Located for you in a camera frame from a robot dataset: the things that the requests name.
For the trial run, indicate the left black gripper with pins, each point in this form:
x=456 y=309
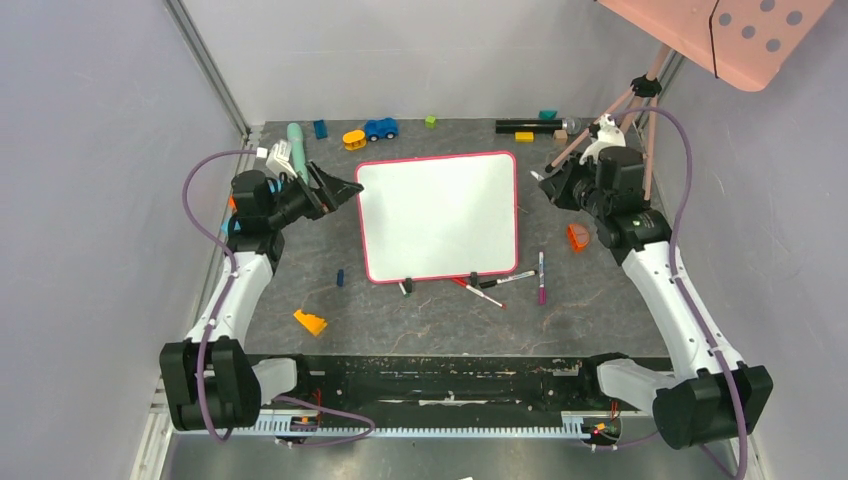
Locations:
x=332 y=192

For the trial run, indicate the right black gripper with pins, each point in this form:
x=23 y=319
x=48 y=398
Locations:
x=565 y=183

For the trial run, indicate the pink framed whiteboard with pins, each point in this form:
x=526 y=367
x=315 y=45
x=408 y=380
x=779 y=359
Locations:
x=435 y=218

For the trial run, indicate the magenta whiteboard marker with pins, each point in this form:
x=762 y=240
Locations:
x=542 y=294

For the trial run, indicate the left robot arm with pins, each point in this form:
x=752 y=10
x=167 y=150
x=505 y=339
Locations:
x=209 y=381

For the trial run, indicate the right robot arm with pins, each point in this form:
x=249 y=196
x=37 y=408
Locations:
x=711 y=393

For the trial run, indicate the red whiteboard marker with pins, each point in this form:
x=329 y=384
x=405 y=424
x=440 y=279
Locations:
x=462 y=283

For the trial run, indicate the orange semicircle toy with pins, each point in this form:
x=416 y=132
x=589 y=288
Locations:
x=578 y=236

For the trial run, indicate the wooden cube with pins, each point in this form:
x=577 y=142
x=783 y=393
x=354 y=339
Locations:
x=560 y=137

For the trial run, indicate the yellow oval toy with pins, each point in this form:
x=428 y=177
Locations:
x=354 y=139

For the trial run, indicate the dark blue block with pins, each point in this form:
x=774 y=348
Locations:
x=320 y=129

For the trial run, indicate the mint green toy stick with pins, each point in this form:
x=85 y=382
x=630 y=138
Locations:
x=295 y=137

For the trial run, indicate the blue toy car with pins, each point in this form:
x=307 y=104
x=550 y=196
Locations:
x=378 y=129

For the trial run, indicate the yellow block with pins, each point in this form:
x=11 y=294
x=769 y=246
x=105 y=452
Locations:
x=524 y=137

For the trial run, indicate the black rainbow marker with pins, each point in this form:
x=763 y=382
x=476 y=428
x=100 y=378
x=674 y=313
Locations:
x=511 y=278

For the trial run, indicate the blue toy crayon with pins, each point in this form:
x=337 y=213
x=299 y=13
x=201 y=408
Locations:
x=228 y=225

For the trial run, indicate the pink tripod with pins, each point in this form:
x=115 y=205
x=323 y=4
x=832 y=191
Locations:
x=643 y=91

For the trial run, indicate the orange wedge block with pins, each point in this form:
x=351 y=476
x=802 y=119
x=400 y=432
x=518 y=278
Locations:
x=314 y=324

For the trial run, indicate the pink perforated panel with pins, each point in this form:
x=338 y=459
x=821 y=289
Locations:
x=742 y=42

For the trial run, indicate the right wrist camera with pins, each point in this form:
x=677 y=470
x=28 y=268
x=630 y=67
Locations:
x=605 y=133

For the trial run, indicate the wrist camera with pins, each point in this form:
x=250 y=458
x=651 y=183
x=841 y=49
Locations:
x=278 y=160
x=605 y=133

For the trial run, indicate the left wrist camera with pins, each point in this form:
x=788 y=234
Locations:
x=278 y=160

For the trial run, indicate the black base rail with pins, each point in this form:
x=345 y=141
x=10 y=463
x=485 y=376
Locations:
x=408 y=391

